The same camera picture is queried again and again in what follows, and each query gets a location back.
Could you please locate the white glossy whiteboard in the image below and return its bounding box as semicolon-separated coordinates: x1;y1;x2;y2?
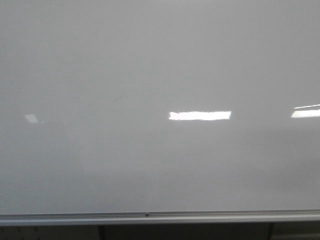
0;0;320;215

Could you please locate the dark panel below whiteboard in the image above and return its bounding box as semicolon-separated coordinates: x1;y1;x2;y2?
97;223;275;240

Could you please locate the aluminium whiteboard tray rail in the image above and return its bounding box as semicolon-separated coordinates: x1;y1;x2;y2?
0;209;320;227

